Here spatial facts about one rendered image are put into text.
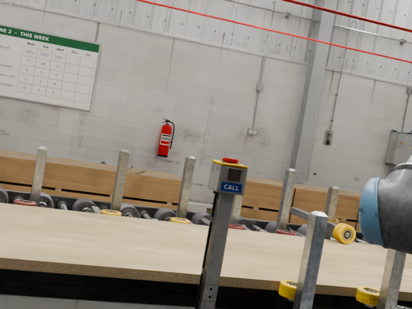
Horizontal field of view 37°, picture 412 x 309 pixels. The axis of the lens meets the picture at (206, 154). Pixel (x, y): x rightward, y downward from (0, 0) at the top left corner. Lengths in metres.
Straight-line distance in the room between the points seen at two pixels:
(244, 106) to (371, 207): 8.02
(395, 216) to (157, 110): 7.76
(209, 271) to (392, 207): 0.56
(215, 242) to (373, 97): 8.60
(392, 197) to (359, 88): 8.78
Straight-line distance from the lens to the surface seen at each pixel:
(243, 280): 1.72
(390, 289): 1.72
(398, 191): 1.08
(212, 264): 1.47
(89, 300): 1.66
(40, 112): 8.56
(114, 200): 2.50
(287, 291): 1.71
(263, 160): 9.21
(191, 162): 2.55
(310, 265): 1.57
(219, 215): 1.45
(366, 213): 1.08
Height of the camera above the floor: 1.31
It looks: 3 degrees down
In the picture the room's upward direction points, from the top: 10 degrees clockwise
